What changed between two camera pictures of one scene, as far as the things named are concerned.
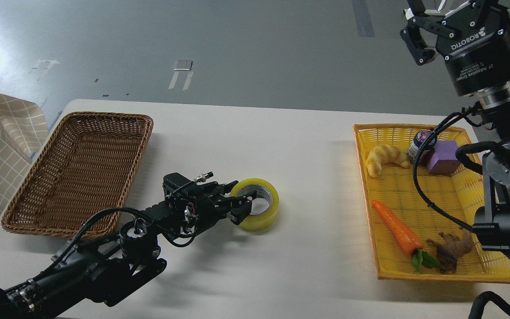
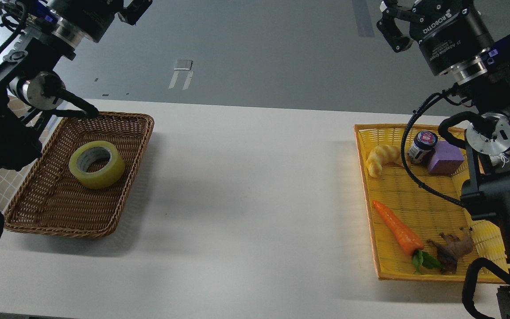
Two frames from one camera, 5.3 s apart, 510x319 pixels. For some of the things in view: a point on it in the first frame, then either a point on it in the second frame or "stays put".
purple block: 444,162 stays put
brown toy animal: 449,249 stays put
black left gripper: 190,207 → 71,21
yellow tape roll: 263,221 → 97,165
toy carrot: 405,239 stays put
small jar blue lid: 428,152 stays put
